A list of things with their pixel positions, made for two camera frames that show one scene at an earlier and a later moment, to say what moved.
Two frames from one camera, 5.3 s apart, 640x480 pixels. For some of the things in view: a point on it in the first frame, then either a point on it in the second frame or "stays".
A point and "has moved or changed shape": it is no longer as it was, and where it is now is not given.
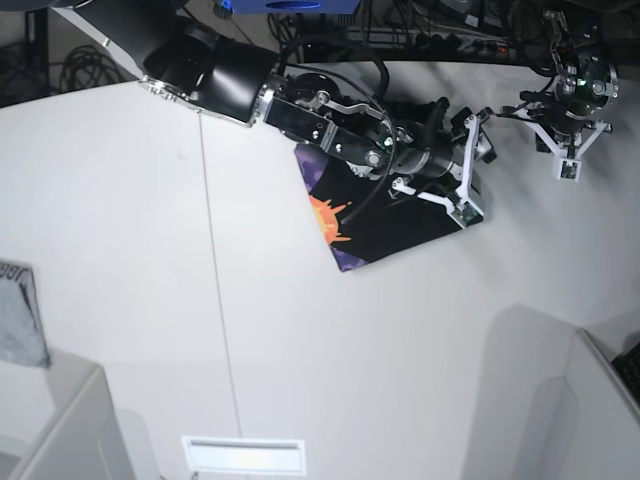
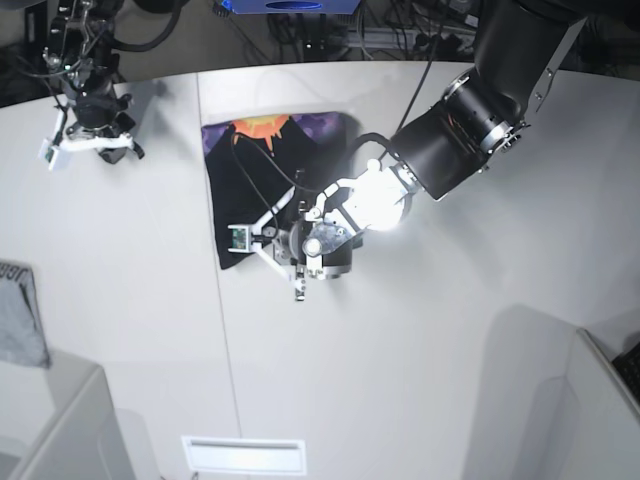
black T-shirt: (366, 220) has moved or changed shape
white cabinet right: (583, 425) stays
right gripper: (452, 156) → (94, 129)
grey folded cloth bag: (23, 337) stays
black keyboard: (628, 368) stays
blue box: (296, 6) stays
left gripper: (567, 132) → (297, 243)
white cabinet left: (58, 422) stays
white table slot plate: (245, 455) stays
